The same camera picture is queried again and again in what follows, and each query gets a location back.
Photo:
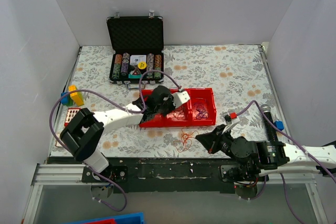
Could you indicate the red white window brick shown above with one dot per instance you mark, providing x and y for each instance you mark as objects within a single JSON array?
[{"x": 71, "y": 112}]

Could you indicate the orange purple wire ball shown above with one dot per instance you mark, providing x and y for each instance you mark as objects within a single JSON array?
[{"x": 177, "y": 114}]

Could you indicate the black poker chip case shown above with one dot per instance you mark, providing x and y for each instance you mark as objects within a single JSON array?
[{"x": 137, "y": 43}]

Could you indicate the small white red toy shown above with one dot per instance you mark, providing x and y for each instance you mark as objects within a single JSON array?
[{"x": 57, "y": 144}]

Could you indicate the small blue brick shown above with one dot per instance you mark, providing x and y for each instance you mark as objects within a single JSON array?
[{"x": 279, "y": 125}]

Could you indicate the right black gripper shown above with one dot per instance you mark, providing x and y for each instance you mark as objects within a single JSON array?
[{"x": 216, "y": 141}]

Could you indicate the yellow green blue brick stack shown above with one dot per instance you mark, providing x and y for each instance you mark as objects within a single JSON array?
[{"x": 75, "y": 98}]

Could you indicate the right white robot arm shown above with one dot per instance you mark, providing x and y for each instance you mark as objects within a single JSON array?
[{"x": 279, "y": 157}]

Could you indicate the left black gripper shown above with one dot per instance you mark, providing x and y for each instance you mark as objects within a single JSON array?
[{"x": 167, "y": 106}]

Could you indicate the black microphone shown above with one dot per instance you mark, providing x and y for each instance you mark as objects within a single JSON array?
[{"x": 268, "y": 122}]

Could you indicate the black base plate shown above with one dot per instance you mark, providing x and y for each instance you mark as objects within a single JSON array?
[{"x": 139, "y": 175}]

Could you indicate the blue plastic bin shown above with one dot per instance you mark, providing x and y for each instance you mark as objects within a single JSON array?
[{"x": 135, "y": 218}]

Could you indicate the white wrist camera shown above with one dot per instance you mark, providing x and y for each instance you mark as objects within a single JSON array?
[
  {"x": 231, "y": 120},
  {"x": 180, "y": 98}
]

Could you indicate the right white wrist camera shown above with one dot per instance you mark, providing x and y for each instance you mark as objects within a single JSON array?
[{"x": 231, "y": 120}]

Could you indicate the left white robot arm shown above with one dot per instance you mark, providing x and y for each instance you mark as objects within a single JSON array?
[{"x": 82, "y": 134}]

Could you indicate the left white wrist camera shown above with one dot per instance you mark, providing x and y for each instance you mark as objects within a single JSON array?
[{"x": 180, "y": 98}]

